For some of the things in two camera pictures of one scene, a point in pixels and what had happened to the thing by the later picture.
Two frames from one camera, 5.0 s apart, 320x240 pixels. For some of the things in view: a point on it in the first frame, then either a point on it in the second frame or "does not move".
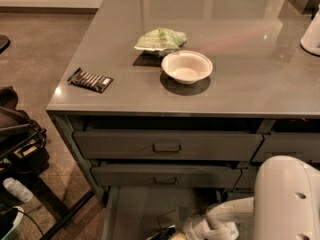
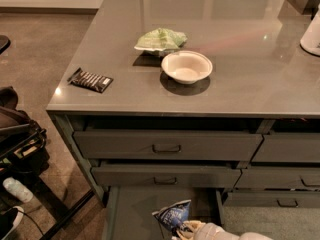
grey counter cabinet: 178,96 does not move
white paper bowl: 187,67 does not move
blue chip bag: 163,234 -> 173,215
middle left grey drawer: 165,176 does not move
